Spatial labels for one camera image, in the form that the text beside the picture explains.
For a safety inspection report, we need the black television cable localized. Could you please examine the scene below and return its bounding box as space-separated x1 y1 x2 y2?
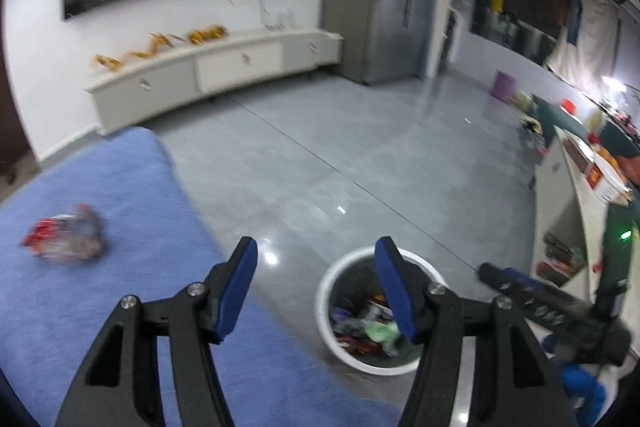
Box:
220 0 281 30

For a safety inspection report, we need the purple bucket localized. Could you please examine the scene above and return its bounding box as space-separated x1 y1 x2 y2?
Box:
492 69 517 102

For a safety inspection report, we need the golden dragon figurine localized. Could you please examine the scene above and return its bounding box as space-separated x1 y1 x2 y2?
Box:
95 49 146 70
140 32 183 58

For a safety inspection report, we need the red clear wrapper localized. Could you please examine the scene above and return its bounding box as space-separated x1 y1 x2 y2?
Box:
19 203 108 263

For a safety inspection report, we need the red printed box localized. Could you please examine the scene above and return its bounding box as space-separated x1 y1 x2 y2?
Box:
585 157 633 202

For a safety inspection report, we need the white shelf counter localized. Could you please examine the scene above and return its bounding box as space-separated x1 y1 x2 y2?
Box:
530 127 640 308

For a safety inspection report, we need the brown entrance door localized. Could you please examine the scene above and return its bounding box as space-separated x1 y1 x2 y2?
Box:
0 0 38 162

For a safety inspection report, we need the beige hanging cloth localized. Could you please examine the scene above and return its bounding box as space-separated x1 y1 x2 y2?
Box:
545 0 621 82

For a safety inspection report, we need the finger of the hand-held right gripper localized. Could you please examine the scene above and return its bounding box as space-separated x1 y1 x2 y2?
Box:
477 262 596 325

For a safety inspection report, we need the purple plastic bag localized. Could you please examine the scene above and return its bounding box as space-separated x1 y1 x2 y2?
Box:
332 307 361 333

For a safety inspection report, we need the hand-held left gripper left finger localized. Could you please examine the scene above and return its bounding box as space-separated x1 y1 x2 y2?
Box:
54 235 259 427

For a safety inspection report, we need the white green printed plastic bag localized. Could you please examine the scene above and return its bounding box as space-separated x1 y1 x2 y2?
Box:
364 321 401 355

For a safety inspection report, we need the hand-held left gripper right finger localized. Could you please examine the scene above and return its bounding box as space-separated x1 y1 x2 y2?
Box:
374 236 563 427

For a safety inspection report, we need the teal chair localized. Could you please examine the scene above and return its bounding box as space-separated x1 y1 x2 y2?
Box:
532 99 586 148

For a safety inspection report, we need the white round bin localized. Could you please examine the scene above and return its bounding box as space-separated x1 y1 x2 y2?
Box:
315 247 451 376

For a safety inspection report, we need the golden tiger figurine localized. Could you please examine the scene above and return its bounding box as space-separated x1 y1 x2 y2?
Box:
187 25 230 44

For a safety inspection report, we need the blue fluffy blanket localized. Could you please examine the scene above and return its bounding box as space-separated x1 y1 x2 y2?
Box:
0 127 401 427

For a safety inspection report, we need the white television stand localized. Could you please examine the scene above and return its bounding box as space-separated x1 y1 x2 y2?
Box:
84 26 345 136

